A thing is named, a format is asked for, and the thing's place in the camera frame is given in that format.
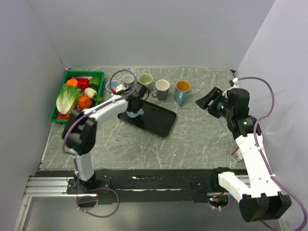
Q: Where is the red toy chili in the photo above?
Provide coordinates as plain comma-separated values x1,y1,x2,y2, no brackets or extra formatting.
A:
56,115,70,120

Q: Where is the white footed mug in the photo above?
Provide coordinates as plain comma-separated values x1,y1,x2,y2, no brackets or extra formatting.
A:
105,80,120,95

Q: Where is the black serving tray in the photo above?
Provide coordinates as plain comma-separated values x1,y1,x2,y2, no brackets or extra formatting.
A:
117,101,177,138

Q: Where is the pale green mug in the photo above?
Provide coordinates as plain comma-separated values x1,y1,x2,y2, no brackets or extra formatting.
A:
138,73,154,91

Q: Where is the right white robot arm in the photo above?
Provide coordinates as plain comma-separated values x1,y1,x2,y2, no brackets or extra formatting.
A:
195,87,292,222

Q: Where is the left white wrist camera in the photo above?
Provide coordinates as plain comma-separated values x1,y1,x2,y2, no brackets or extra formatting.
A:
112,84,129,96

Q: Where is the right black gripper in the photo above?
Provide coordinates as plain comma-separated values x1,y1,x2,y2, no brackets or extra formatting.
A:
195,87,234,119

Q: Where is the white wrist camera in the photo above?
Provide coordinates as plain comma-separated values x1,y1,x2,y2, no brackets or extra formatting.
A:
112,84,129,96
229,78,241,89

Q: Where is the light blue hexagonal mug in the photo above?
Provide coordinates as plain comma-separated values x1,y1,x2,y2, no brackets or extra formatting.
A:
126,109,144,118

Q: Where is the small slate grey mug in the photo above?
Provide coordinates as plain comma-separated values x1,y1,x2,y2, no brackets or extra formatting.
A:
122,74,135,89

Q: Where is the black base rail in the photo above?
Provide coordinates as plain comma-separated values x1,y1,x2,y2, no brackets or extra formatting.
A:
66,168,251,205

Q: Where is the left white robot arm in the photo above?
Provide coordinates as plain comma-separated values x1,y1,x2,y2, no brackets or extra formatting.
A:
62,83,150,193

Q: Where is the blue mug tan rim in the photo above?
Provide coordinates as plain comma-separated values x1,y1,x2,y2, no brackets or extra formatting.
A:
174,80,191,106

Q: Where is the red toy pepper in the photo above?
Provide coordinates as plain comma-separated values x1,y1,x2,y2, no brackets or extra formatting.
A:
77,78,90,92

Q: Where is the dark grey mug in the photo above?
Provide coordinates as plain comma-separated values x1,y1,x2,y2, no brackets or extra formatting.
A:
152,79,170,101

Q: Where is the toy cabbage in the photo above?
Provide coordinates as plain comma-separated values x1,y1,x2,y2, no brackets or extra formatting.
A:
56,84,82,115

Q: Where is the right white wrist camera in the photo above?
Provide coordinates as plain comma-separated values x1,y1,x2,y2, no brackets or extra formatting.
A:
229,78,241,89

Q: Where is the green toy pepper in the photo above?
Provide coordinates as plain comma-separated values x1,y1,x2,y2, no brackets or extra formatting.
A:
89,77,101,89

